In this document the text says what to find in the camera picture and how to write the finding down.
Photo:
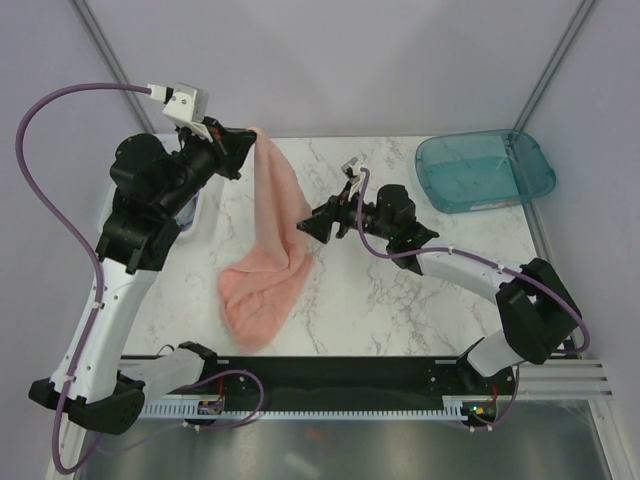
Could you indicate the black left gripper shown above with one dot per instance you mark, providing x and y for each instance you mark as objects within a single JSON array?
[{"x": 229, "y": 146}]

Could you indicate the teal transparent plastic tray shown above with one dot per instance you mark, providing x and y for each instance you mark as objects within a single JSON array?
[{"x": 482, "y": 170}]

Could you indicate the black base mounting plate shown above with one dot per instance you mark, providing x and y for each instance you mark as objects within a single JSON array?
[{"x": 347, "y": 380}]

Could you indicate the corner frame post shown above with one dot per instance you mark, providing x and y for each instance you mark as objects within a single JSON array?
[
  {"x": 108, "y": 56},
  {"x": 559, "y": 54}
]

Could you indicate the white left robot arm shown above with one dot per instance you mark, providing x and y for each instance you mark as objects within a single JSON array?
[{"x": 153, "y": 186}]

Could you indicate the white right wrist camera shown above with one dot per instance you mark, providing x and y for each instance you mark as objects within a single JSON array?
[{"x": 352, "y": 169}]

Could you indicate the white slotted cable duct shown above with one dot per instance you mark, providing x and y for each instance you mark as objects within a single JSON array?
[{"x": 206, "y": 408}]

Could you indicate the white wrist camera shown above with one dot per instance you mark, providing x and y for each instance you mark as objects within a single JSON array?
[
  {"x": 352, "y": 169},
  {"x": 183, "y": 104}
]

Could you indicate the silver aluminium rail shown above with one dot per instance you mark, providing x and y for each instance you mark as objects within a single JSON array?
[{"x": 564, "y": 380}]

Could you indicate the left corner frame post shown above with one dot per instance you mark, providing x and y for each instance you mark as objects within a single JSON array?
[{"x": 108, "y": 56}]

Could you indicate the right corner frame post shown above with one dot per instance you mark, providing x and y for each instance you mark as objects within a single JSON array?
[{"x": 559, "y": 54}]

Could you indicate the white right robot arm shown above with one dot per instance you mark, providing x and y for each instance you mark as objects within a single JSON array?
[{"x": 537, "y": 313}]

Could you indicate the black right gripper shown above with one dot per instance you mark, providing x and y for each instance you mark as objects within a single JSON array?
[{"x": 336, "y": 211}]

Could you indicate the pink terry towel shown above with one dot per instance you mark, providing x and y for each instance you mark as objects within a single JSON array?
[{"x": 258, "y": 293}]

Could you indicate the white plastic basket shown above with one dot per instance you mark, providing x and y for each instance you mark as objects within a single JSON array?
[{"x": 198, "y": 218}]

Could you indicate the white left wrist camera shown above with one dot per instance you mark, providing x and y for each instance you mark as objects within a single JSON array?
[{"x": 183, "y": 104}]

